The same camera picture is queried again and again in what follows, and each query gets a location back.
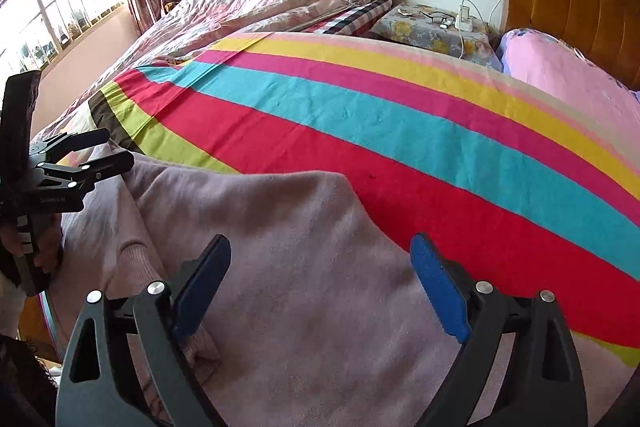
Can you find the black eyeglasses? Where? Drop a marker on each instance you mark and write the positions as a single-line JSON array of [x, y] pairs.
[[437, 18]]

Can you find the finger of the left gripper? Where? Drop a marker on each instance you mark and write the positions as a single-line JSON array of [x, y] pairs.
[[59, 179], [57, 147]]

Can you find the colourful striped blanket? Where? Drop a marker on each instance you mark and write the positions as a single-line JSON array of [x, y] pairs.
[[511, 182]]

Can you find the red plaid bed sheet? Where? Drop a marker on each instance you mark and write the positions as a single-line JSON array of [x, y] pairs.
[[353, 22]]

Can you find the pink bed cover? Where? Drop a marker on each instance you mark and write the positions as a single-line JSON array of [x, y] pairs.
[[563, 72]]

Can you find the lilac purple pants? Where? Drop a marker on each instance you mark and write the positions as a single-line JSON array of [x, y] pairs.
[[320, 319]]

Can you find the left hand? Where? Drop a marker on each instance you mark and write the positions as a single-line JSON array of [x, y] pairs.
[[49, 242]]

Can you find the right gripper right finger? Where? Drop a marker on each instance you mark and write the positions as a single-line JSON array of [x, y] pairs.
[[517, 364]]

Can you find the floral covered nightstand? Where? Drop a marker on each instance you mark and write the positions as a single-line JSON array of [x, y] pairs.
[[405, 25]]

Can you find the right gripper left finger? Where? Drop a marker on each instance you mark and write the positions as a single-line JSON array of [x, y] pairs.
[[99, 384]]

